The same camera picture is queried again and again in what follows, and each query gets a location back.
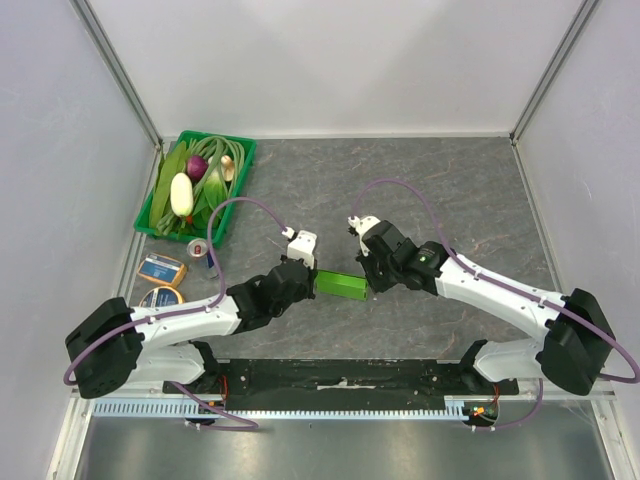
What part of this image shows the green paper box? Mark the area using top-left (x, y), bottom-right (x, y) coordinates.
top-left (315, 270), bottom-right (368, 301)

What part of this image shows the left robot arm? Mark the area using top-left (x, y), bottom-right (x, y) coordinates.
top-left (63, 256), bottom-right (317, 399)

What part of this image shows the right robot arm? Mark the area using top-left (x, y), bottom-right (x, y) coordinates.
top-left (348, 216), bottom-right (612, 396)

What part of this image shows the red blue drink can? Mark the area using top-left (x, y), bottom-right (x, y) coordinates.
top-left (187, 238), bottom-right (219, 279)

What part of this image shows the green bok choy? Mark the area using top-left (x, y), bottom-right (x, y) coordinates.
top-left (192, 169), bottom-right (230, 229)

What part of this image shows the beige mushroom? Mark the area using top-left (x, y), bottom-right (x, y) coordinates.
top-left (220, 155), bottom-right (236, 183)

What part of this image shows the yellow tape roll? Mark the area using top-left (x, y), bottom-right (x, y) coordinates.
top-left (139, 286), bottom-right (185, 308)

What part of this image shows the green plastic tray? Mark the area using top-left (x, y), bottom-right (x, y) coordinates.
top-left (134, 130), bottom-right (257, 247)

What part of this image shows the white eggplant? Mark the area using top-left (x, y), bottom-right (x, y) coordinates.
top-left (170, 173), bottom-right (194, 217)

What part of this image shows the purple onion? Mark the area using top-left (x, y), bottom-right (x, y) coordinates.
top-left (186, 155), bottom-right (209, 182)

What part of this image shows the large green leaf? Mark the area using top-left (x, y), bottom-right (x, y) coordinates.
top-left (149, 141), bottom-right (190, 229)

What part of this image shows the green long beans bundle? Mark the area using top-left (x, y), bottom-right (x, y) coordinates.
top-left (149, 135), bottom-right (246, 237)

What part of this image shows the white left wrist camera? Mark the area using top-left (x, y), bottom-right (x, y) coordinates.
top-left (282, 227), bottom-right (317, 269)

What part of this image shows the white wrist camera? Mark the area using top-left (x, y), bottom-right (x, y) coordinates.
top-left (282, 227), bottom-right (317, 269)
top-left (347, 215), bottom-right (380, 237)

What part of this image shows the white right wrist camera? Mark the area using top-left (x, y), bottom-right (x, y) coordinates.
top-left (347, 215), bottom-right (380, 237)

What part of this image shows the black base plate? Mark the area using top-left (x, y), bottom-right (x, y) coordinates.
top-left (187, 359), bottom-right (519, 409)

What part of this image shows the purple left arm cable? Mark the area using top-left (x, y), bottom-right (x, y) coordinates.
top-left (63, 196), bottom-right (296, 432)

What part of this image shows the slotted cable duct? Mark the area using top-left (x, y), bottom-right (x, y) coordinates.
top-left (92, 396), bottom-right (479, 422)

